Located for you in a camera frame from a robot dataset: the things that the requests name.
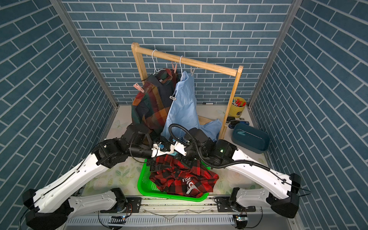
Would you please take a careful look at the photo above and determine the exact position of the red black plaid shirt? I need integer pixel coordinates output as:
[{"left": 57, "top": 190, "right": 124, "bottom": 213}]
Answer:
[{"left": 149, "top": 155, "right": 219, "bottom": 198}]

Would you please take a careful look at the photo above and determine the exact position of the light blue shirt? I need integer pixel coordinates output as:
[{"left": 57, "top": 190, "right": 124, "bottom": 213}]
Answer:
[{"left": 161, "top": 71, "right": 222, "bottom": 141}]

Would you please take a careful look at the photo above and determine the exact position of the white wire hanger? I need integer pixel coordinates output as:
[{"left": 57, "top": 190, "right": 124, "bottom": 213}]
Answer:
[
  {"left": 179, "top": 56, "right": 184, "bottom": 77},
  {"left": 151, "top": 49, "right": 159, "bottom": 74}
]

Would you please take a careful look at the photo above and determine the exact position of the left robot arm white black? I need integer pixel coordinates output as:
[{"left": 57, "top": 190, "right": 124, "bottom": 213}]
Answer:
[{"left": 22, "top": 124, "right": 174, "bottom": 230}]

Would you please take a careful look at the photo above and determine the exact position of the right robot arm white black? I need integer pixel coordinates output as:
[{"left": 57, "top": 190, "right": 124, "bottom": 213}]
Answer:
[{"left": 168, "top": 124, "right": 301, "bottom": 219}]

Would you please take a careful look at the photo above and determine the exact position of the pink clothespin on sleeve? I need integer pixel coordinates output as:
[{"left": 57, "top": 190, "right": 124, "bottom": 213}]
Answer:
[{"left": 133, "top": 83, "right": 145, "bottom": 93}]

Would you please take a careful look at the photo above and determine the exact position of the dark multicolour plaid shirt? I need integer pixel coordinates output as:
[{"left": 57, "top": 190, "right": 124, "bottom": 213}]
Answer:
[{"left": 131, "top": 69, "right": 181, "bottom": 137}]

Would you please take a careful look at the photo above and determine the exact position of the blue black stapler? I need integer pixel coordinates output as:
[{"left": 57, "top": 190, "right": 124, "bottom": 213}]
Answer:
[{"left": 228, "top": 120, "right": 250, "bottom": 129}]

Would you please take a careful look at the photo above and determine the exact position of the green plastic basket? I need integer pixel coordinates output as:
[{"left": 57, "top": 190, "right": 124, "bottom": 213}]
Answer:
[{"left": 137, "top": 164, "right": 209, "bottom": 202}]

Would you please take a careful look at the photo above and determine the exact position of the teal storage box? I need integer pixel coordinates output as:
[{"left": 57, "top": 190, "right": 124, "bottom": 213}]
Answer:
[{"left": 232, "top": 124, "right": 270, "bottom": 154}]

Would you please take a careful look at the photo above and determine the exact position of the yellow pen cup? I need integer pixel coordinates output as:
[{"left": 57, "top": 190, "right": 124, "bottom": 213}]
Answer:
[{"left": 229, "top": 97, "right": 247, "bottom": 117}]

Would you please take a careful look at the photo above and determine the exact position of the pink clothespin at collar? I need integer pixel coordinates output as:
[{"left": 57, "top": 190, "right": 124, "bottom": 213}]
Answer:
[{"left": 172, "top": 62, "right": 177, "bottom": 73}]

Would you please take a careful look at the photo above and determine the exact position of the wooden clothes rack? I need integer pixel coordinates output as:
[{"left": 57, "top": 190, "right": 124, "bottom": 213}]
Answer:
[{"left": 131, "top": 42, "right": 243, "bottom": 139}]

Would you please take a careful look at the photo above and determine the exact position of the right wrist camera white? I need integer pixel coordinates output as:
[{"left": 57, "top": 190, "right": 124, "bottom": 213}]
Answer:
[{"left": 174, "top": 141, "right": 187, "bottom": 156}]

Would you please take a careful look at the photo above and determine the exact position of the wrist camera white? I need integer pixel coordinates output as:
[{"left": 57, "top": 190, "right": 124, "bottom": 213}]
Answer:
[
  {"left": 151, "top": 142, "right": 174, "bottom": 158},
  {"left": 174, "top": 141, "right": 187, "bottom": 156}
]

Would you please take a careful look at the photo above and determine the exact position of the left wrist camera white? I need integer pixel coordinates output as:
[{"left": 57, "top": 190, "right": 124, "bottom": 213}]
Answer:
[{"left": 151, "top": 142, "right": 174, "bottom": 158}]

